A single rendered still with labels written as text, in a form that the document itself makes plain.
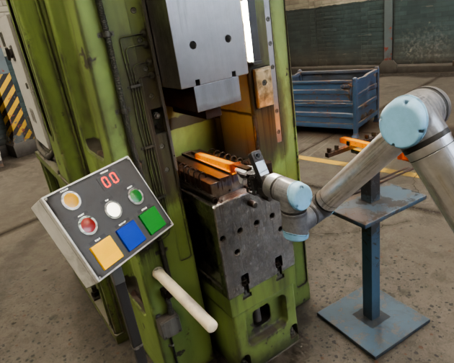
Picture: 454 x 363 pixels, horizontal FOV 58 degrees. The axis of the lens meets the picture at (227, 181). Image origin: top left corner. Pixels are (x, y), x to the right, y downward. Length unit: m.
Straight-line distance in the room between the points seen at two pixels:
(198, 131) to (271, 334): 1.06
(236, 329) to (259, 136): 0.87
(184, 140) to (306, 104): 3.49
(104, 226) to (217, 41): 0.77
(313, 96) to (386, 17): 4.28
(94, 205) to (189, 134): 0.92
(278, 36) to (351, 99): 3.29
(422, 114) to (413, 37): 8.17
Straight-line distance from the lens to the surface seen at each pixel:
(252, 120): 1.86
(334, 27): 9.93
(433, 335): 2.37
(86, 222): 1.23
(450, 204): 1.08
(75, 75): 1.89
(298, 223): 1.41
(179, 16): 1.49
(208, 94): 1.54
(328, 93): 5.24
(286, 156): 2.03
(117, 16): 1.55
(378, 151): 1.28
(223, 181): 1.64
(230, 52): 1.59
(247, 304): 1.89
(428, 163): 1.06
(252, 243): 1.75
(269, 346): 2.13
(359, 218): 1.85
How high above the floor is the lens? 1.58
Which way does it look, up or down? 22 degrees down
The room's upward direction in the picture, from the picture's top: 9 degrees counter-clockwise
